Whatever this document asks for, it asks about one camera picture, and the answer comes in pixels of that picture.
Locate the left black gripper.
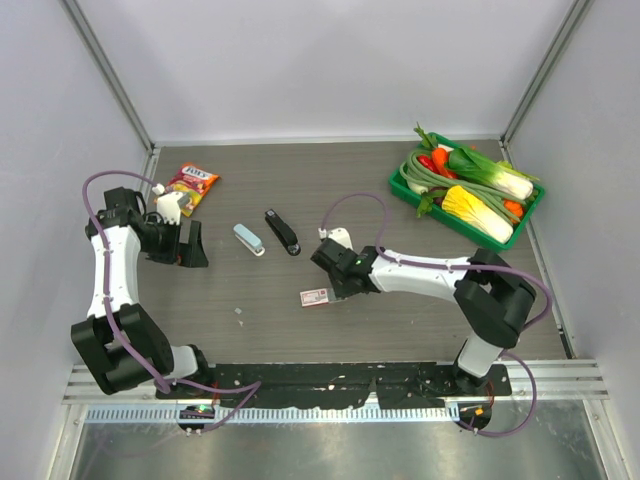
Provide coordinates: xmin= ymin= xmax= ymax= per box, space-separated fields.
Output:
xmin=140 ymin=216 xmax=208 ymax=268

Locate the red staple box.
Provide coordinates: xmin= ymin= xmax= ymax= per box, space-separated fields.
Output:
xmin=300 ymin=288 xmax=344 ymax=308

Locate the light blue small stapler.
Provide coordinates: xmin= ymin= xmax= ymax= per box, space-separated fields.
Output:
xmin=233 ymin=224 xmax=265 ymax=257

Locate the black large stapler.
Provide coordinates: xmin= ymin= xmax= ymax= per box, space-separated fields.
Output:
xmin=265 ymin=209 xmax=301 ymax=256

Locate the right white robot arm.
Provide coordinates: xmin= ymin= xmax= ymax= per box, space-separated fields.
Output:
xmin=311 ymin=238 xmax=536 ymax=395

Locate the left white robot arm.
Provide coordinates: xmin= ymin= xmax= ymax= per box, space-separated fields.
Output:
xmin=71 ymin=187 xmax=213 ymax=399

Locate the orange candy bag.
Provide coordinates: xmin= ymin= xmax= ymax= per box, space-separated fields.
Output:
xmin=166 ymin=163 xmax=220 ymax=217

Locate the green plastic tray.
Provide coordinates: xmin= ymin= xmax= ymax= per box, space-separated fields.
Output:
xmin=389 ymin=126 xmax=545 ymax=252

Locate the green long beans toy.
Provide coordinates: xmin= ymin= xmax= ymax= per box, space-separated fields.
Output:
xmin=399 ymin=149 xmax=525 ymax=223

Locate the yellow napa cabbage toy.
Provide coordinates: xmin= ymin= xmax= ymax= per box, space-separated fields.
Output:
xmin=441 ymin=186 xmax=513 ymax=244

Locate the red chili pepper toy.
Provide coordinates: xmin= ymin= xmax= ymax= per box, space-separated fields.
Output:
xmin=417 ymin=155 xmax=440 ymax=175

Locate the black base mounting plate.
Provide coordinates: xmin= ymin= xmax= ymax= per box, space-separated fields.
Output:
xmin=187 ymin=362 xmax=512 ymax=410

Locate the green bok choy toy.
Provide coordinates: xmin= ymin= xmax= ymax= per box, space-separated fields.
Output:
xmin=446 ymin=146 xmax=534 ymax=201

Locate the small orange carrot toy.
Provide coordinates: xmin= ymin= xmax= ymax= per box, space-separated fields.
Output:
xmin=503 ymin=199 xmax=524 ymax=219

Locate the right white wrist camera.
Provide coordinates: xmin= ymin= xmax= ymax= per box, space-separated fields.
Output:
xmin=318 ymin=227 xmax=353 ymax=249

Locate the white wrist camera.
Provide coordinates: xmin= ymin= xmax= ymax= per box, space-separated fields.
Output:
xmin=152 ymin=183 xmax=193 ymax=225
xmin=318 ymin=227 xmax=353 ymax=249

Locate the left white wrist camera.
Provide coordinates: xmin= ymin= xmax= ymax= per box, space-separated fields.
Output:
xmin=152 ymin=183 xmax=193 ymax=225

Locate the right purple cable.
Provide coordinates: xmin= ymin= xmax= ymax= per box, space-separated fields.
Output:
xmin=322 ymin=192 xmax=554 ymax=437

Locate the purple cable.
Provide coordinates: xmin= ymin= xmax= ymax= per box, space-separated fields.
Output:
xmin=82 ymin=169 xmax=264 ymax=434
xmin=322 ymin=192 xmax=554 ymax=437

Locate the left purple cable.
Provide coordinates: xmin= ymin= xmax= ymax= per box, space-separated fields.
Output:
xmin=82 ymin=169 xmax=264 ymax=434

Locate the white slotted cable duct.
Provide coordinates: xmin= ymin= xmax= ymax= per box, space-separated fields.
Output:
xmin=85 ymin=403 xmax=459 ymax=426

